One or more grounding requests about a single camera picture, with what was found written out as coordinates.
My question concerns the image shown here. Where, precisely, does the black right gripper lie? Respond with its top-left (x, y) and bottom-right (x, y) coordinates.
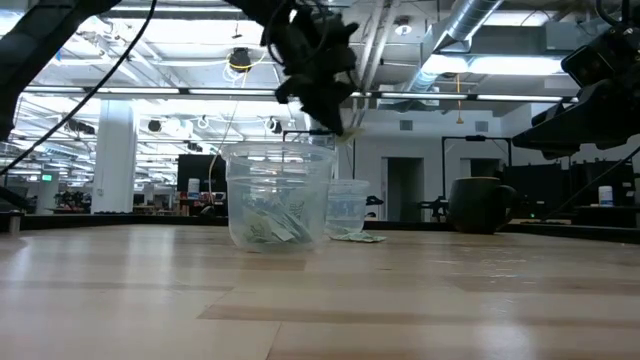
top-left (512, 63), bottom-right (640, 161)

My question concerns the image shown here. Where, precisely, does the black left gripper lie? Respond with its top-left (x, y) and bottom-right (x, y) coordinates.
top-left (268, 3), bottom-right (361, 136)

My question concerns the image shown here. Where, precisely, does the black cabinet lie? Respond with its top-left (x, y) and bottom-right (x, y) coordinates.
top-left (502, 158), bottom-right (639, 209)

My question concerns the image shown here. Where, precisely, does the clear plastic cup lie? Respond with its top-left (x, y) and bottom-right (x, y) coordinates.
top-left (221, 141), bottom-right (337, 254)
top-left (327, 178), bottom-right (371, 239)

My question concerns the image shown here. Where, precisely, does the bright ceiling light panel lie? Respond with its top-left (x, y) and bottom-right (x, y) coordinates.
top-left (424, 53), bottom-right (566, 76)

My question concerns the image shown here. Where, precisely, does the long ceiling light strip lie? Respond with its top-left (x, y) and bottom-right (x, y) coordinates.
top-left (24, 85), bottom-right (581, 104)

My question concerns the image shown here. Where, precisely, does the brown mug yellow inside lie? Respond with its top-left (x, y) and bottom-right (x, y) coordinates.
top-left (448, 177), bottom-right (518, 235)

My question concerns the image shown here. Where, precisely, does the black monitor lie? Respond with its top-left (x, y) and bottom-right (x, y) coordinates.
top-left (177, 153), bottom-right (229, 194)

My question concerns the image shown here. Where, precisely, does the white pillar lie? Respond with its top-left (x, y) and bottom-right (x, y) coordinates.
top-left (91, 99), bottom-right (139, 215)

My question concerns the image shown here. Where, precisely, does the long black cable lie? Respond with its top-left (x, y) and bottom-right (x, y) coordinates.
top-left (542, 144), bottom-right (640, 222)

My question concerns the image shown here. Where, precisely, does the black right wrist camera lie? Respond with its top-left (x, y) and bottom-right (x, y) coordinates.
top-left (559, 24), bottom-right (640, 89)

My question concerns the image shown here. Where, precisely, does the tall black stand frame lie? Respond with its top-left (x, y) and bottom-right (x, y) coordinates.
top-left (441, 134), bottom-right (513, 201)

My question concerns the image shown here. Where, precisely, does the yellow hanging cord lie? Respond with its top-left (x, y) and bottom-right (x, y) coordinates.
top-left (454, 74), bottom-right (464, 125)

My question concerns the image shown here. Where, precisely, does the black ceiling camera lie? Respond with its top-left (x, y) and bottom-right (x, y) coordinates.
top-left (228, 47), bottom-right (254, 71)

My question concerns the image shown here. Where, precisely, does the silver ribbed duct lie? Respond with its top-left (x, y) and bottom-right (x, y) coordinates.
top-left (404, 0), bottom-right (504, 94)

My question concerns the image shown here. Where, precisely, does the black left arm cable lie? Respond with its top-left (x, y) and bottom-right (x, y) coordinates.
top-left (0, 0), bottom-right (159, 176)

